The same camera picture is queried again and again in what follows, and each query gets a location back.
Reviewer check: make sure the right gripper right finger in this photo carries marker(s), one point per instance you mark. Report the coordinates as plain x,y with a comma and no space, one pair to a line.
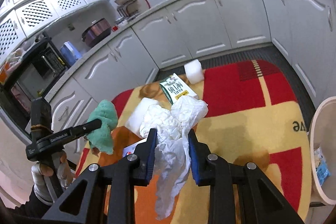
233,187

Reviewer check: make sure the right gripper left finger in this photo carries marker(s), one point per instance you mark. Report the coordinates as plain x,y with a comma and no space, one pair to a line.
105,194

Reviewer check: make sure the green cloth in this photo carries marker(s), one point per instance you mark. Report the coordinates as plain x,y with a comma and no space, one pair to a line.
101,138

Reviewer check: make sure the white tissue paper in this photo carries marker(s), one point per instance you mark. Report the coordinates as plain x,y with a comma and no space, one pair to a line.
172,159

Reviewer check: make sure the long white foam block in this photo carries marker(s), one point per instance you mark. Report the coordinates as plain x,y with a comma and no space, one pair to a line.
135,120

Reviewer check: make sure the small white foam cube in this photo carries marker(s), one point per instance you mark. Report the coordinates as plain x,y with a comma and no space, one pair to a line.
194,71

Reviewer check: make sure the carton trash in bin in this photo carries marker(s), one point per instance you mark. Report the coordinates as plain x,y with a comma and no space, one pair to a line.
321,167

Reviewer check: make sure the beige round trash bin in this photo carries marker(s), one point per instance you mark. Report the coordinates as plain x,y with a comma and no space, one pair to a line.
322,134

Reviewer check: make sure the white lower kitchen cabinets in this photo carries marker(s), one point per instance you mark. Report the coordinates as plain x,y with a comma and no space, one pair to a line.
177,31

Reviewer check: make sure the white gloved left hand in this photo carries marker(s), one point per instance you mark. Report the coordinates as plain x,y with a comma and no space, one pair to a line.
40,171

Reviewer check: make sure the white red flat packet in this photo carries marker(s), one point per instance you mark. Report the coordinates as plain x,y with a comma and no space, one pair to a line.
131,148

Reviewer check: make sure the black microwave oven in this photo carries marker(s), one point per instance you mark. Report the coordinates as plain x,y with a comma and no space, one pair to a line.
41,67

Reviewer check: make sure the red yellow patterned blanket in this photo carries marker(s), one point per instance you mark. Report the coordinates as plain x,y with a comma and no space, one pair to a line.
253,116

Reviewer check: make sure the blue white box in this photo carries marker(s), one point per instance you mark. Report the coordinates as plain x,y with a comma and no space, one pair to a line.
70,53

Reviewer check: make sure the dark red rice cooker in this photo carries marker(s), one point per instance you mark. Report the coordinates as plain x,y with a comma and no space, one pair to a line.
96,32

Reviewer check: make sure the green white milk carton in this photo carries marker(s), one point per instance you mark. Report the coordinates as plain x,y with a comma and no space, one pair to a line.
174,87

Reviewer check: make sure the wire dish rack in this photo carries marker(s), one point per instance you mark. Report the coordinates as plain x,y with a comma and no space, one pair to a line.
129,9

